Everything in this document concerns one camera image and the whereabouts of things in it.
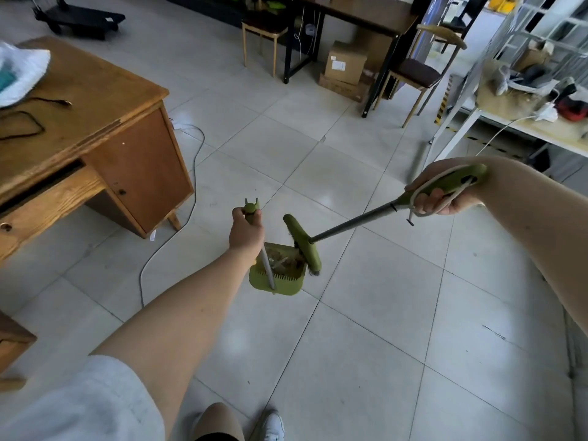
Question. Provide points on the person's left hand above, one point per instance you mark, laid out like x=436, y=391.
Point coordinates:
x=245, y=234

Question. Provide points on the person's right hand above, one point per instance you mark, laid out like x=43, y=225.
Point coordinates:
x=432, y=204

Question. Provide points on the paper scraps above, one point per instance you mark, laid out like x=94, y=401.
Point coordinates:
x=287, y=261

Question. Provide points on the green broom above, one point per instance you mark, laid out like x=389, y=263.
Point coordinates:
x=308, y=248

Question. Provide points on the green dustpan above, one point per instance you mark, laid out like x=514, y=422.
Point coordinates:
x=285, y=287

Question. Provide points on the person's right forearm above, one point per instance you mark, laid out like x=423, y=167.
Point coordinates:
x=542, y=215

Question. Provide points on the person's left forearm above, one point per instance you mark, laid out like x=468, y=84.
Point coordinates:
x=183, y=316

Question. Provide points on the person's left leg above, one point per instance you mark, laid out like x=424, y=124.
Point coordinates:
x=218, y=422

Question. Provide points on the person's right white shoe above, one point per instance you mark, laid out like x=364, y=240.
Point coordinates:
x=272, y=428

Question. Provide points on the person's white shirt sleeve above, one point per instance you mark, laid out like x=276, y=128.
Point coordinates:
x=82, y=404

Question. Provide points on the white framed table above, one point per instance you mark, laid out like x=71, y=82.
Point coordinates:
x=459, y=128

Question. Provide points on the brown cushioned chair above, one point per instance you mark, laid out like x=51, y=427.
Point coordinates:
x=418, y=71

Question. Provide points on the white charger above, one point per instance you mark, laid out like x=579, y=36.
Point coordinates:
x=546, y=113

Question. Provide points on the labelled cardboard box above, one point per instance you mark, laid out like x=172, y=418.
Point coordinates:
x=344, y=61

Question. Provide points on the red black item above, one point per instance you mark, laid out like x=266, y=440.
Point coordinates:
x=574, y=110

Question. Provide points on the wooden desk with drawers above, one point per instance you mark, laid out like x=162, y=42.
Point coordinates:
x=92, y=114

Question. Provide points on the dark table black legs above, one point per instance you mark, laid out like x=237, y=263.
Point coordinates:
x=363, y=11

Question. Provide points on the light wooden chair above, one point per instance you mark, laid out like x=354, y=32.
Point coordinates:
x=264, y=27

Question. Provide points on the wooden stool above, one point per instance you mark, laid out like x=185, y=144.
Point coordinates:
x=14, y=344

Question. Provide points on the black wheeled cart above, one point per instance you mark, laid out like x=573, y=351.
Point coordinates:
x=82, y=18

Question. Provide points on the pile of pale cloth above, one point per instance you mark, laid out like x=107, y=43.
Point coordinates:
x=18, y=73

